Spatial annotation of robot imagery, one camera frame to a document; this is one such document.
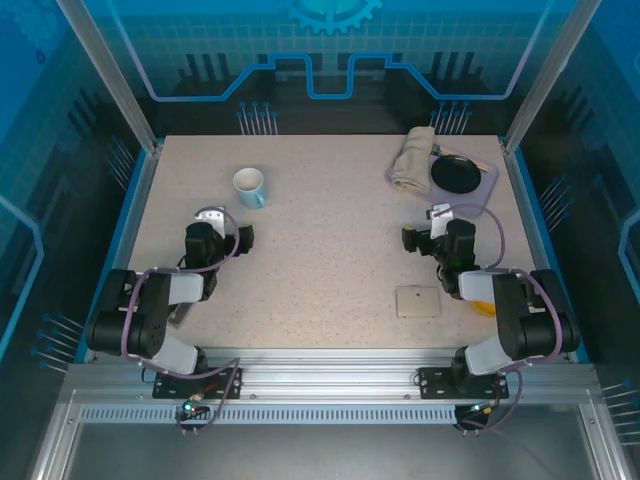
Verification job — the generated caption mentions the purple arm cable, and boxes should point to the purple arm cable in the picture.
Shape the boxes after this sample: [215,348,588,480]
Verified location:
[432,202,576,436]
[121,204,242,437]

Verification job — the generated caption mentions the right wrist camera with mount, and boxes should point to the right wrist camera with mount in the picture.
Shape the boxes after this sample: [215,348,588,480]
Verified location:
[424,203,454,240]

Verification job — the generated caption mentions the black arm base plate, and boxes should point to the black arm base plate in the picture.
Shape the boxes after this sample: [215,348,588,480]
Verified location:
[152,367,244,401]
[417,367,509,401]

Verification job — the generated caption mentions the aluminium table rail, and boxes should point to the aluminium table rail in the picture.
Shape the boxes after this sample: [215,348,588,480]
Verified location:
[67,347,599,401]

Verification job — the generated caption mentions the aluminium frame post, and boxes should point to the aluminium frame post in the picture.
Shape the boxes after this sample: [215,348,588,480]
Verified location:
[502,0,601,154]
[56,0,164,154]

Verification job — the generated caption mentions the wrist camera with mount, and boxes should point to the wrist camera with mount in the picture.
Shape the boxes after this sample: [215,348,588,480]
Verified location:
[193,208,226,235]
[424,203,454,240]

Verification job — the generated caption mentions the row of colour swatches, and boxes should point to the row of colour swatches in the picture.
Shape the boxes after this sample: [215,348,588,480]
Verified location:
[394,284,442,320]

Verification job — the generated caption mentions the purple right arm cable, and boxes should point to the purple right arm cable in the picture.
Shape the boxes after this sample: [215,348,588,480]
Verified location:
[432,202,576,436]

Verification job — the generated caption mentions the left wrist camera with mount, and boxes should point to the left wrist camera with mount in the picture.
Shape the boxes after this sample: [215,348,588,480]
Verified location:
[193,208,226,235]

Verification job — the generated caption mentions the wooden utensil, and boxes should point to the wooden utensil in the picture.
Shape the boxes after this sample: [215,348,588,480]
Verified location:
[432,142,490,171]

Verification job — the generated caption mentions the slotted cable duct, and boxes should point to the slotted cable duct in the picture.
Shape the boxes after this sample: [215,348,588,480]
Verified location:
[78,405,459,426]

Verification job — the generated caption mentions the black round plate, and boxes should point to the black round plate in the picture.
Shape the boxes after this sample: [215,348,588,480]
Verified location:
[430,154,482,195]

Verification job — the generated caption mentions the light blue mug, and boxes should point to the light blue mug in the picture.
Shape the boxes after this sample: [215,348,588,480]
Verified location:
[232,167,267,210]

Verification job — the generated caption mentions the lavender tray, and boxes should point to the lavender tray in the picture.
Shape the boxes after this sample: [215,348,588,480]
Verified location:
[384,142,500,217]

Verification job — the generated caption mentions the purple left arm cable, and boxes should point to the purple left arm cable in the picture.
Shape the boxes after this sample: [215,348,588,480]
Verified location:
[121,204,242,437]

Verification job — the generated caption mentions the yellow plastic object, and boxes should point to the yellow plastic object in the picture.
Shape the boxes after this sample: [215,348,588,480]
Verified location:
[469,297,497,319]

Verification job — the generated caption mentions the beige folded cloth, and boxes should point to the beige folded cloth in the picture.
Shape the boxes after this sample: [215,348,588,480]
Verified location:
[390,126,436,194]

